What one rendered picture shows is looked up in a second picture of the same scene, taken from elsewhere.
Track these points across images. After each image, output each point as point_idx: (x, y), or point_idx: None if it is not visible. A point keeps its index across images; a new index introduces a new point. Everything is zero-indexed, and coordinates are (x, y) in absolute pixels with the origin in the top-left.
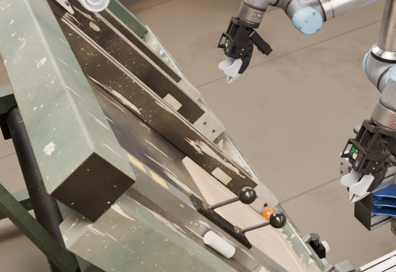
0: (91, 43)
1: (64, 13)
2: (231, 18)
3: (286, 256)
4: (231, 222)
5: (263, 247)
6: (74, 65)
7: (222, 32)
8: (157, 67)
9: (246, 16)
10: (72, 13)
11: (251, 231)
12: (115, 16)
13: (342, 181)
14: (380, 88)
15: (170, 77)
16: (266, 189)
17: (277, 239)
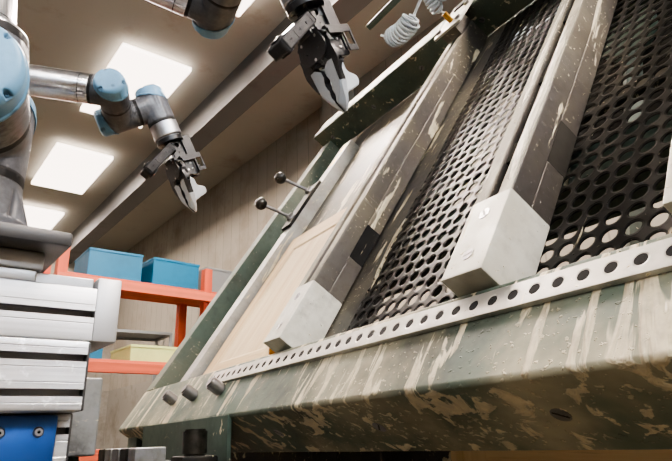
0: (435, 65)
1: (445, 40)
2: (330, 4)
3: (253, 333)
4: (305, 237)
5: (278, 281)
6: (367, 90)
7: (348, 25)
8: (534, 77)
9: None
10: (435, 41)
11: (292, 270)
12: None
13: (204, 191)
14: (30, 129)
15: (536, 101)
16: (286, 312)
17: (265, 338)
